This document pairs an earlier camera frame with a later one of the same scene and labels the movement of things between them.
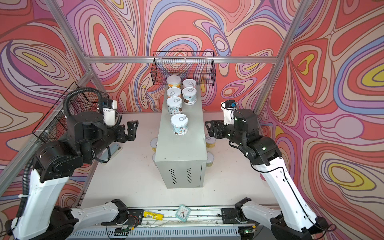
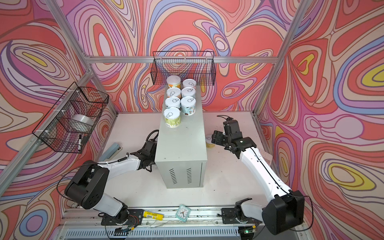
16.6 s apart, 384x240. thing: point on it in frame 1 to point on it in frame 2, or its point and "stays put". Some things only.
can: [174, 91] stays put
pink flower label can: [188, 83] stays put
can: [174, 104] stays put
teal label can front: [189, 94] stays put
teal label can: [179, 122] to [188, 105]
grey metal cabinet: [181, 159] stays put
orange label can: [173, 81] stays put
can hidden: [210, 159] to [172, 117]
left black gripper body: [123, 132] to [151, 147]
